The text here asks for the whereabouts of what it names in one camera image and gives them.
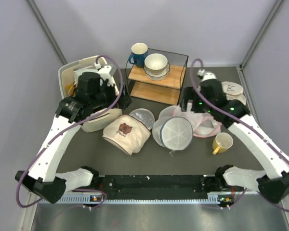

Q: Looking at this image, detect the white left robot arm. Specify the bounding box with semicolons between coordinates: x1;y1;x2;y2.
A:
15;65;132;204

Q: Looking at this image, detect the pile of clothes in basket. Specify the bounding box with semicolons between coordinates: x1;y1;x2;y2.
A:
67;70;81;96

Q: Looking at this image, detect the black wire wooden shelf rack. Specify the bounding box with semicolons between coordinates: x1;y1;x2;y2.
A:
125;49;189;105

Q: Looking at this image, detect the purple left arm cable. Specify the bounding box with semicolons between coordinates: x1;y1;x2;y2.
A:
15;54;124;209

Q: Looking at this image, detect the beige trimmed cream mesh bag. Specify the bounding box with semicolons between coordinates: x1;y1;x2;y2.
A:
222;81;247;105

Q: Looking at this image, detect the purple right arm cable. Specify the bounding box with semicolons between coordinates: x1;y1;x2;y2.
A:
191;59;289;213

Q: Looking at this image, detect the silver round insulated pad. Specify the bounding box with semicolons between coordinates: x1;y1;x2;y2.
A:
129;108;155;130

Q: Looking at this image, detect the cream plastic laundry basket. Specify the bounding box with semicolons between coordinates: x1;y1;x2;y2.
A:
58;55;123;133

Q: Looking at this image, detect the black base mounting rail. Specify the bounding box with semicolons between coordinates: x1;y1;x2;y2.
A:
72;175;244;200

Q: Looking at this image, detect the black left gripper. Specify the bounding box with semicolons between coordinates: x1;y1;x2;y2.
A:
90;80;133;110

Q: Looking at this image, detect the white scalloped plate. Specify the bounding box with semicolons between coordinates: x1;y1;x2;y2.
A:
144;64;171;81

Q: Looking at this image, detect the bear print cream bag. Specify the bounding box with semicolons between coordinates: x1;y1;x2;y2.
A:
103;115;151;155

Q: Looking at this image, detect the pink trimmed mesh laundry bag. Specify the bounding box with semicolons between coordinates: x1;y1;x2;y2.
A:
158;103;221;138

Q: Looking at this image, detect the blue ceramic mug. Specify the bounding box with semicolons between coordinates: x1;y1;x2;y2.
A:
128;43;148;68

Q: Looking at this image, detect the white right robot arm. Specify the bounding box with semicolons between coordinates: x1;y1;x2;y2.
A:
180;69;289;204

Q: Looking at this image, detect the blue zipper white mesh bag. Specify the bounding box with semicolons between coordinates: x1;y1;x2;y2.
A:
152;116;193;157

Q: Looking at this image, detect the cream ceramic bowl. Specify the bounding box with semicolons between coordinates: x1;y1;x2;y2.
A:
144;53;168;72

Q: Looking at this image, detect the grey slotted cable duct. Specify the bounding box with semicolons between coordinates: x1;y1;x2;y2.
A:
38;194;234;205

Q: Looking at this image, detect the yellow ceramic mug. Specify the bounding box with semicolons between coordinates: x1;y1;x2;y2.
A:
212;132;234;155

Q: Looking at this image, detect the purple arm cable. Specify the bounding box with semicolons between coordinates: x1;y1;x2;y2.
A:
15;54;124;209
191;59;289;213

